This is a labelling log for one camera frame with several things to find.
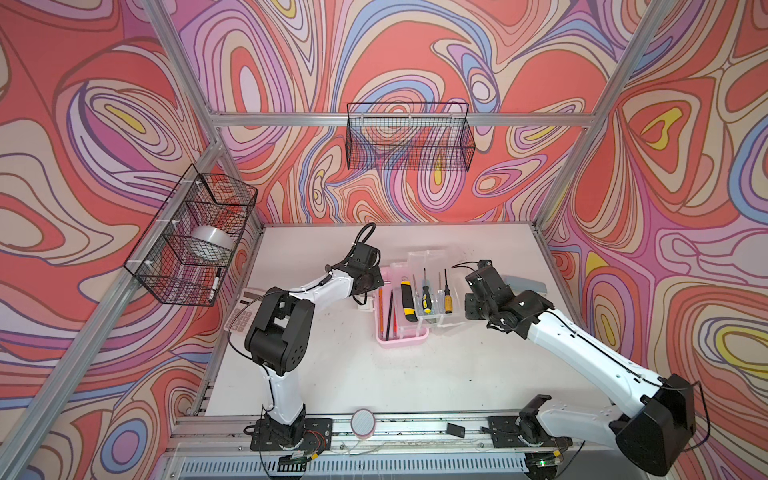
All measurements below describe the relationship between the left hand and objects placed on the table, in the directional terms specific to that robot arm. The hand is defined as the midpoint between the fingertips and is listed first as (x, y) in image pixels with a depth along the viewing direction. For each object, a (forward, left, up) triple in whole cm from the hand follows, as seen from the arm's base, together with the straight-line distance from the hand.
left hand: (382, 278), depth 96 cm
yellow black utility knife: (-11, -7, +4) cm, 14 cm away
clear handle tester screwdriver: (-14, -16, +8) cm, 23 cm away
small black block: (-42, -19, -7) cm, 47 cm away
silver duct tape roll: (-9, +41, +28) cm, 50 cm away
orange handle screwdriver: (-14, -18, +10) cm, 25 cm away
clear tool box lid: (-5, -15, +6) cm, 17 cm away
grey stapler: (0, -46, -3) cm, 46 cm away
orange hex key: (-11, 0, -5) cm, 12 cm away
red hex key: (-13, -4, -7) cm, 15 cm away
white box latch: (-11, +4, +1) cm, 12 cm away
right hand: (-15, -26, +8) cm, 31 cm away
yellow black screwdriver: (-13, -12, +10) cm, 20 cm away
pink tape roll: (-41, +4, -2) cm, 42 cm away
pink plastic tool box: (-19, -8, 0) cm, 21 cm away
